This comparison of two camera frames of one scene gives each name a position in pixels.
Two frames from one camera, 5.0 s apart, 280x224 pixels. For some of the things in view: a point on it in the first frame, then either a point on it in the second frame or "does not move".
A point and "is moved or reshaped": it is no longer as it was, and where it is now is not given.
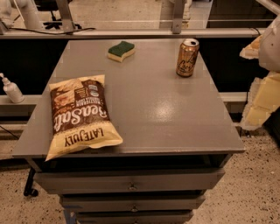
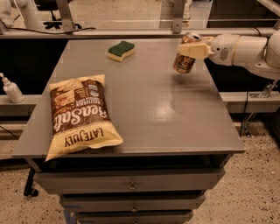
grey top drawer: [103, 180] does not move
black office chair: [52, 5] does not move
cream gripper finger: [252, 51] to [206, 38]
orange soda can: [187, 57] is moved or reshaped
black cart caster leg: [28, 189] does not move
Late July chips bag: [80, 115] does not move
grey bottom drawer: [134, 217] does not move
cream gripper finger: [263, 100] to [199, 51]
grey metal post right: [177, 21] does not move
